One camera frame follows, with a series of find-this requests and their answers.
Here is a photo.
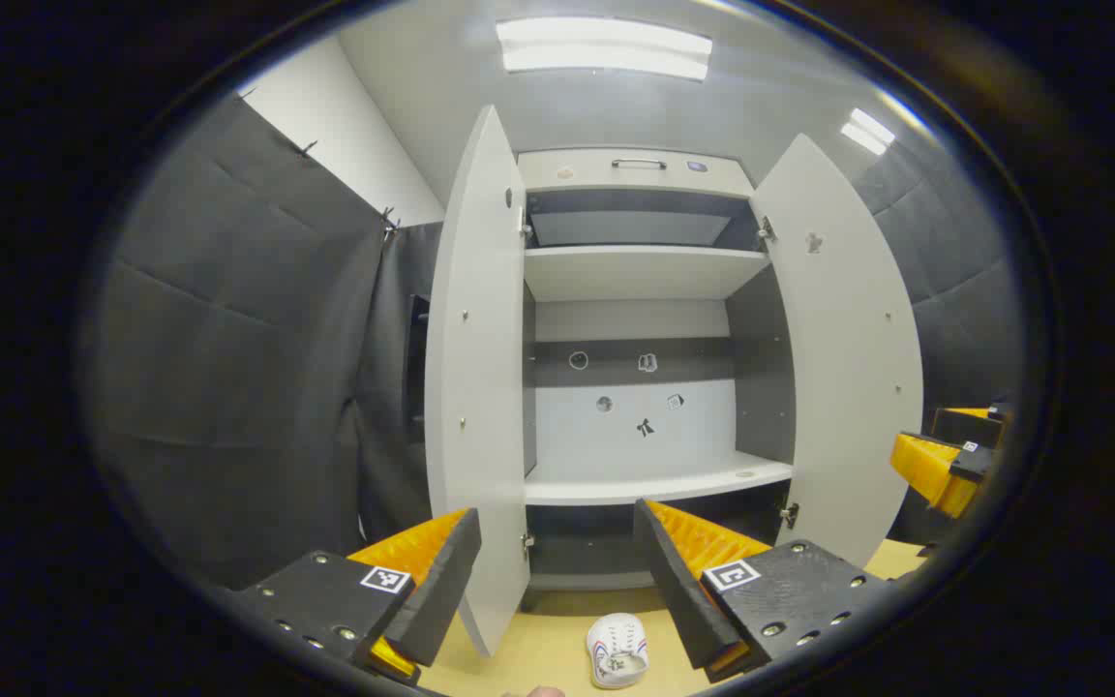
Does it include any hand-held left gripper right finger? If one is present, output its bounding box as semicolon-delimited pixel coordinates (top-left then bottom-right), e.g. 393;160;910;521
633;499;897;683

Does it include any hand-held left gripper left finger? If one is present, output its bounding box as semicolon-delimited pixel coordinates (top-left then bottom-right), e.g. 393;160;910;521
228;506;483;686

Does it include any white shoe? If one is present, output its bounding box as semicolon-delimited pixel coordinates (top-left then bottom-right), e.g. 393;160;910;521
587;613;650;690

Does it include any grey shoe cabinet door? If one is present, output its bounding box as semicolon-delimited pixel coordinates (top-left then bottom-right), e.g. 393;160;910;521
749;134;924;570
425;105;531;659

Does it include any grey shoe cabinet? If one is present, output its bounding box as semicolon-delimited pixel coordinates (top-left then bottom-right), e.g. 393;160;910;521
425;105;924;659

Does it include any grey cabinet drawer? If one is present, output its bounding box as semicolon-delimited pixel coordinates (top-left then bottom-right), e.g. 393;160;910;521
517;147;757;199

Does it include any small ceiling light panel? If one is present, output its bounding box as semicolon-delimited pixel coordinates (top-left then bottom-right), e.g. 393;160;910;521
841;107;897;156

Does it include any black backdrop cloth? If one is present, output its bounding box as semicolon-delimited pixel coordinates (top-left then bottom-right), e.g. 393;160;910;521
93;95;1023;591

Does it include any large ceiling light panel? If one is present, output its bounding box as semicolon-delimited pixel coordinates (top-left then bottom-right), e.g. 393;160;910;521
497;16;713;81

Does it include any black cabinet door handle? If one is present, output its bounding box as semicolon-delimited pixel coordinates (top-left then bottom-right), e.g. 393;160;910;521
408;295;431;441

